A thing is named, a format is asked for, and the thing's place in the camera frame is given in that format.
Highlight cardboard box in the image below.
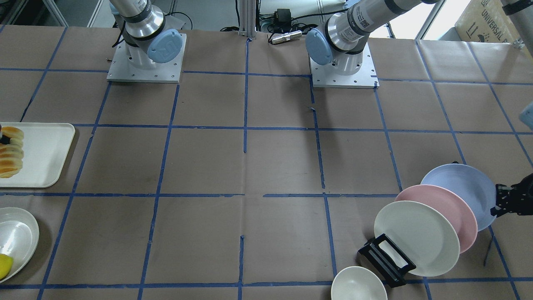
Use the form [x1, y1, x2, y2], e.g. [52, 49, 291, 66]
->
[455, 0, 520, 43]

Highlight silver cylindrical tool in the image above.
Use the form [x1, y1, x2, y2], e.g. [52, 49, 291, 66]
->
[268, 30, 303, 45]

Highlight yellow lemon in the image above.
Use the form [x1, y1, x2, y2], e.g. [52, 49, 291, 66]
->
[0, 254, 15, 280]

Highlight white rectangular tray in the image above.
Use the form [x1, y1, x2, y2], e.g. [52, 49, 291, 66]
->
[0, 122, 75, 188]

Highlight white plate in rack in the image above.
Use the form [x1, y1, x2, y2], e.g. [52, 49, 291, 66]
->
[374, 200, 460, 277]

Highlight cream bowl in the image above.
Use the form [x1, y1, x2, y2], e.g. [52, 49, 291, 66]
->
[331, 266, 388, 300]

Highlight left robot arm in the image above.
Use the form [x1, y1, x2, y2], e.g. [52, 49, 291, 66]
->
[305, 0, 532, 217]

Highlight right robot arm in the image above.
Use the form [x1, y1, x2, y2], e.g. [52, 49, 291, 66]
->
[109, 0, 185, 70]

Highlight blue plate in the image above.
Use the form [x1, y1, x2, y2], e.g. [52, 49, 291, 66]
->
[421, 163, 496, 232]

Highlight yellow sliced bread loaf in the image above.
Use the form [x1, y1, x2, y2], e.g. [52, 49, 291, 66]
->
[0, 127, 24, 179]

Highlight aluminium frame post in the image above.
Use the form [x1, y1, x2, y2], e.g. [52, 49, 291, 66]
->
[237, 0, 259, 40]

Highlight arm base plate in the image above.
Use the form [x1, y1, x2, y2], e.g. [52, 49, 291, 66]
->
[107, 33, 188, 83]
[309, 42, 380, 89]

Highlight pink plate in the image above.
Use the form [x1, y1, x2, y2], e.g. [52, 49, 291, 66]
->
[395, 184, 478, 254]

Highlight cream round plate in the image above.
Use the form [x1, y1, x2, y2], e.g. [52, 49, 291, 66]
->
[0, 207, 40, 283]

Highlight black power adapter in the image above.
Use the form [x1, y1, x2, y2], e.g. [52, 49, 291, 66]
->
[274, 8, 291, 27]

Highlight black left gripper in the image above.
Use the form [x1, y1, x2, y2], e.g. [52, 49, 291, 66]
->
[491, 173, 533, 217]

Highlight black plate rack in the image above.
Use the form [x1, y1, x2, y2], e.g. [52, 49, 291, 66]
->
[358, 233, 416, 288]

